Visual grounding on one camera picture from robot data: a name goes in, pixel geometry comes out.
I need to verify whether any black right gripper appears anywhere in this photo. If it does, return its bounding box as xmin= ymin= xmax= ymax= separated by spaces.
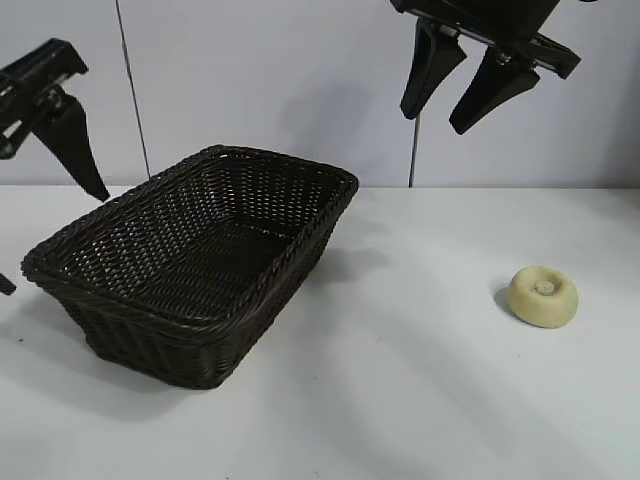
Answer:
xmin=389 ymin=0 xmax=583 ymax=135

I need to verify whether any dark brown woven basket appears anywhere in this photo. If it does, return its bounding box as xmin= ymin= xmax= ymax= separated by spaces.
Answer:
xmin=19 ymin=143 xmax=361 ymax=391

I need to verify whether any pale yellow round pastry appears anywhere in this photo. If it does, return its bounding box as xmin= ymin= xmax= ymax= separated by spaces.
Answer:
xmin=508 ymin=265 xmax=581 ymax=330

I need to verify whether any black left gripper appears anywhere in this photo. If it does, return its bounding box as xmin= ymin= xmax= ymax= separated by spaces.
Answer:
xmin=0 ymin=37 xmax=111 ymax=204

